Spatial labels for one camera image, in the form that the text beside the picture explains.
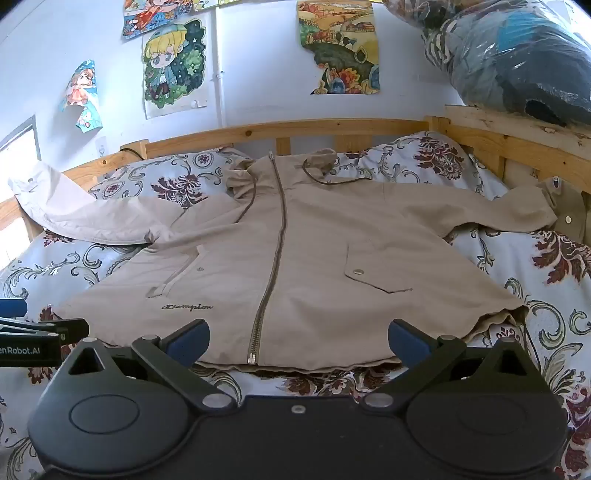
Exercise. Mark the white wall socket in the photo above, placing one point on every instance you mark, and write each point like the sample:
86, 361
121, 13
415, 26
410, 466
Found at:
102, 147

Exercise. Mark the small torn cartoon poster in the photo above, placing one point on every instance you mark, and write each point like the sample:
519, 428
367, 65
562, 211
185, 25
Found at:
82, 94

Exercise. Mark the window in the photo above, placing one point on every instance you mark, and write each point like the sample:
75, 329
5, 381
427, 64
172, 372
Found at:
21, 143

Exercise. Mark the blond cartoon figure poster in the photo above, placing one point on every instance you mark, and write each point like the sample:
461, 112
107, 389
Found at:
173, 69

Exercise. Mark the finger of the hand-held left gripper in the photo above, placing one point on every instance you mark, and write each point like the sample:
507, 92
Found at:
46, 327
11, 308

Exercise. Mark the plastic bag of clothes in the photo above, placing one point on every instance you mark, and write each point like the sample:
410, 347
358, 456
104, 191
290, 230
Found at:
503, 50

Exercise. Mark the yellow dotted poster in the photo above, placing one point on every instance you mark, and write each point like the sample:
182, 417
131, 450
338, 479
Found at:
217, 2

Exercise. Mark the white wall pipe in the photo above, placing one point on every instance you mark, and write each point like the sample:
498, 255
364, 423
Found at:
220, 69

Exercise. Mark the red-haired cartoon figure poster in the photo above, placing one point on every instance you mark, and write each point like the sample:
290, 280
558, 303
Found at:
152, 14

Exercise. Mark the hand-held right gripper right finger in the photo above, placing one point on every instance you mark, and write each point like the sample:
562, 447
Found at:
406, 340

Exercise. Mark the floral bedsheet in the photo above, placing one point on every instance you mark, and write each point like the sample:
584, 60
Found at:
531, 263

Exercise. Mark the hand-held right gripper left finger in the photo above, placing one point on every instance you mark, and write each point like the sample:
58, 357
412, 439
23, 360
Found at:
187, 339

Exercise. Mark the beige zip jacket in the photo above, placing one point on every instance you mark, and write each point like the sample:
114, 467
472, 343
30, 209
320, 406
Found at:
314, 240

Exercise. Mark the wooden bed frame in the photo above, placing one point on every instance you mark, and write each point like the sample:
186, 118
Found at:
332, 128

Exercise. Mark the landscape cartoon poster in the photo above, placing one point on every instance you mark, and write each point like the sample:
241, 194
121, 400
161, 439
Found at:
339, 44

